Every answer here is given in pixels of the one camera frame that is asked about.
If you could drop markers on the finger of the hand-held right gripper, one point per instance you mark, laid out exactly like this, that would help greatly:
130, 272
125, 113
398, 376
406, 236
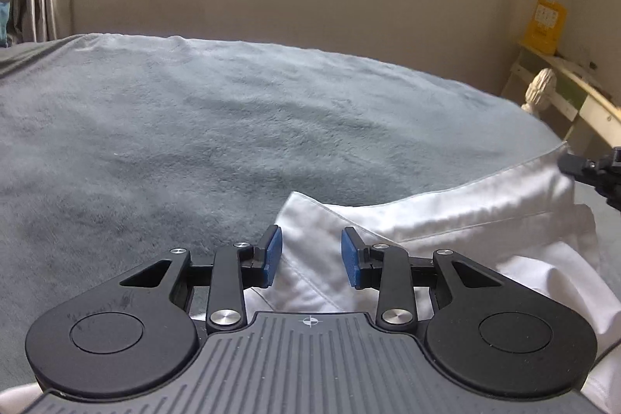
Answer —
575, 165

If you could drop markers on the white shirt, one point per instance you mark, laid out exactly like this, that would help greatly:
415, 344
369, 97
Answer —
485, 220

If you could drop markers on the grey-blue fleece blanket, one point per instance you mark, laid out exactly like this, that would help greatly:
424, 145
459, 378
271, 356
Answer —
194, 128

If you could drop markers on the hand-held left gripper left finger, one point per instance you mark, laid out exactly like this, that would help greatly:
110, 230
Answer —
274, 256

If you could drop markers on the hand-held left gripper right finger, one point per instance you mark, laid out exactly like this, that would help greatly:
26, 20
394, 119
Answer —
350, 256

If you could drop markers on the yellow box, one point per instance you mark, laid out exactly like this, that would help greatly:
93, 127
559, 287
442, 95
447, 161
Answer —
544, 25

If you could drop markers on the white carved finial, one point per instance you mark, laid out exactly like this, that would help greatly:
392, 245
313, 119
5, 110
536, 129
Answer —
539, 89

